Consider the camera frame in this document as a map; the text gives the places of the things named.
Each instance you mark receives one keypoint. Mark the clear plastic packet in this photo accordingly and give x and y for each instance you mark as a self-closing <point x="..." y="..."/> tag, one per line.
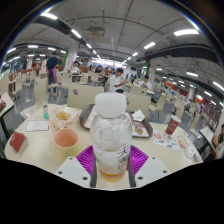
<point x="192" y="154"/>

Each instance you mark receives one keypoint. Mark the beige chair with round logo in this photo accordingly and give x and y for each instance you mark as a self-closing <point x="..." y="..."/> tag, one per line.
<point x="85" y="96"/>
<point x="138" y="103"/>

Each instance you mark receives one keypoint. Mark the white leaflet with coloured pictures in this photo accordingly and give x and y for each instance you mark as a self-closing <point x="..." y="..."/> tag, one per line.
<point x="166" y="140"/>

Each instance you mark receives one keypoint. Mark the pale yellow cup pink inside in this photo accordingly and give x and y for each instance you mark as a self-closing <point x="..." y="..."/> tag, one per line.
<point x="65" y="140"/>

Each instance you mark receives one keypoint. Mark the white framed card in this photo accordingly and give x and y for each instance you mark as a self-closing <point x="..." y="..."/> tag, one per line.
<point x="36" y="126"/>

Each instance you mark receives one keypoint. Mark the ceiling air conditioner unit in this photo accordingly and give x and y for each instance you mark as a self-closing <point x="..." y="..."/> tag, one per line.
<point x="96" y="31"/>

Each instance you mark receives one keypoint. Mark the person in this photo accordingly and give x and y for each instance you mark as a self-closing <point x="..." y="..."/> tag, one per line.
<point x="52" y="66"/>
<point x="115" y="81"/>
<point x="145" y="83"/>

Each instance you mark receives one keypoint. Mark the plastic bag of fried food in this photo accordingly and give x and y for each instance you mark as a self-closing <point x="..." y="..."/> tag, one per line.
<point x="63" y="116"/>

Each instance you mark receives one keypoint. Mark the clear tea bottle white cap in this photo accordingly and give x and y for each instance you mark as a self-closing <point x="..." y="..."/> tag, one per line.
<point x="111" y="133"/>

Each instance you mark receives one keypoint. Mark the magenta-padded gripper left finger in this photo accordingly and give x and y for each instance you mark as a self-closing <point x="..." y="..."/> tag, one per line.
<point x="71" y="170"/>

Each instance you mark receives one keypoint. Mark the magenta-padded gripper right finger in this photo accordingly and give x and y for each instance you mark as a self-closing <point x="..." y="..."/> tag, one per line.
<point x="151" y="170"/>

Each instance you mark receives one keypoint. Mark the small red box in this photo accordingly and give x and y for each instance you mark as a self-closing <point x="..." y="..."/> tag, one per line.
<point x="17" y="141"/>

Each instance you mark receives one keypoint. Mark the dark food tray paper liner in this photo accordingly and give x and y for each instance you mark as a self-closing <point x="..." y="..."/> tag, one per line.
<point x="145" y="128"/>

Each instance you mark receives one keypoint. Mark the red paper cup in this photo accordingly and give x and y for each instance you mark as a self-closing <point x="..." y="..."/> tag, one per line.
<point x="172" y="125"/>

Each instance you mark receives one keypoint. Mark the ceiling light strips group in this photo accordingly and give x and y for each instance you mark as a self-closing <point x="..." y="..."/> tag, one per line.
<point x="186" y="32"/>

